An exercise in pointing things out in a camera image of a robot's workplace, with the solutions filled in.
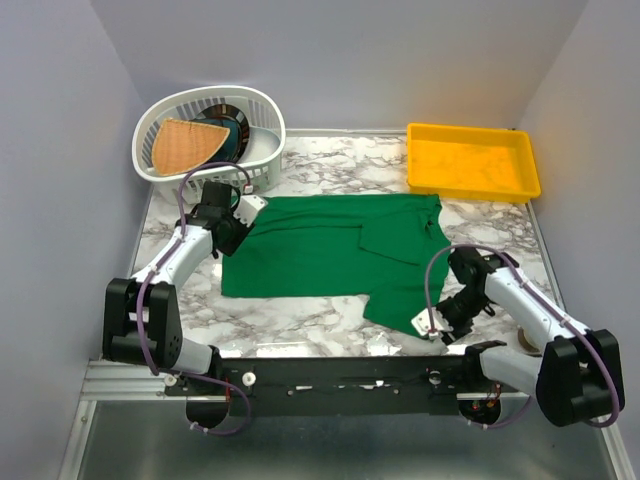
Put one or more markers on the orange woven fan mat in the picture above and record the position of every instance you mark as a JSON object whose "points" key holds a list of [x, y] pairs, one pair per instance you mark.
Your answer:
{"points": [[180, 146]]}

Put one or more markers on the tape roll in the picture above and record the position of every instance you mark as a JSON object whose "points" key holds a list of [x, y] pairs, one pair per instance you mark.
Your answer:
{"points": [[528, 347]]}

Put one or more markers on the green t shirt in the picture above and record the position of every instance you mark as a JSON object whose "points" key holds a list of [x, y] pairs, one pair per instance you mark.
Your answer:
{"points": [[383, 246]]}

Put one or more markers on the white plastic laundry basket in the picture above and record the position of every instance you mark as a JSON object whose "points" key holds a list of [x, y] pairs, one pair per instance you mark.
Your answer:
{"points": [[262, 158]]}

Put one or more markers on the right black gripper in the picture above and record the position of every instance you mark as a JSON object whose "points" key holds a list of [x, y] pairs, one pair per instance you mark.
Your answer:
{"points": [[457, 330]]}

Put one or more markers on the aluminium frame rail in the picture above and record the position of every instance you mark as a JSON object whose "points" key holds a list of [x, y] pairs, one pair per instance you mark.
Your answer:
{"points": [[109, 381]]}

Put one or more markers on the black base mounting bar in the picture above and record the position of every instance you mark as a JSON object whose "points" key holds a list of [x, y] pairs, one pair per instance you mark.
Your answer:
{"points": [[392, 385]]}

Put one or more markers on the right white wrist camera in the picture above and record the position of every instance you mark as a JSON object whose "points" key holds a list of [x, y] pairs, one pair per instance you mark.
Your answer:
{"points": [[426, 326]]}

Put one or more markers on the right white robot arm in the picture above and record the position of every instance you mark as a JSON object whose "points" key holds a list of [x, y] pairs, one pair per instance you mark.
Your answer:
{"points": [[578, 377]]}

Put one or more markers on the yellow plastic tray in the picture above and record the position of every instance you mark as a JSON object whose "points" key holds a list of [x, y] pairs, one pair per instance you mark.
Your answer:
{"points": [[471, 163]]}

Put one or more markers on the dark teal round plate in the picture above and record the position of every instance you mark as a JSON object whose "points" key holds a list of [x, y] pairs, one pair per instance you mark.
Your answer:
{"points": [[233, 119]]}

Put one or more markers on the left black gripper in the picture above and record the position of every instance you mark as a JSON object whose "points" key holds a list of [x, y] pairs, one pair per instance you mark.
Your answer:
{"points": [[230, 248]]}

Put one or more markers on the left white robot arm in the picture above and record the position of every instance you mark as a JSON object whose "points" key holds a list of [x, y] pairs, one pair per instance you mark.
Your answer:
{"points": [[142, 324]]}

